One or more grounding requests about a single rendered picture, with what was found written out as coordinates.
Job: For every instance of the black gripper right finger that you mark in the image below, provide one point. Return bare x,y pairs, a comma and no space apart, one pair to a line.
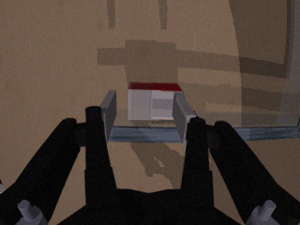
258,198

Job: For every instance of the white cube with red top stripe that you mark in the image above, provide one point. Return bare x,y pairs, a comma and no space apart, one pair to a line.
162,105

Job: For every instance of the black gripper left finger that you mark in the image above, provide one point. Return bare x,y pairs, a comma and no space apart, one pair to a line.
31,200

